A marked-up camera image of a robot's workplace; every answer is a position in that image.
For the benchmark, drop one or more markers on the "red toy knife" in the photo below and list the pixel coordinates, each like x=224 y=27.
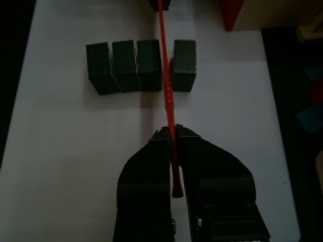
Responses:
x=168 y=94

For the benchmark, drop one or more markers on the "dark green sushi piece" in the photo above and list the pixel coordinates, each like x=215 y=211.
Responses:
x=149 y=63
x=100 y=69
x=125 y=63
x=184 y=63

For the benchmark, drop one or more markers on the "wooden box with drawer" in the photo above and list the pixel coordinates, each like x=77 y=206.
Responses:
x=277 y=14

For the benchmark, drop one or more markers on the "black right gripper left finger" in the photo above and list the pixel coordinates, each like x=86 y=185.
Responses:
x=143 y=189

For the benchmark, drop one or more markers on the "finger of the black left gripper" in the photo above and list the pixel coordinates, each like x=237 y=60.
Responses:
x=165 y=4
x=153 y=4

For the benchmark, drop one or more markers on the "white cutting board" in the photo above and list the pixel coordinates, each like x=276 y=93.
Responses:
x=62 y=157

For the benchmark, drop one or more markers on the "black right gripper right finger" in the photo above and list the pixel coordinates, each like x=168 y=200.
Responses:
x=219 y=195

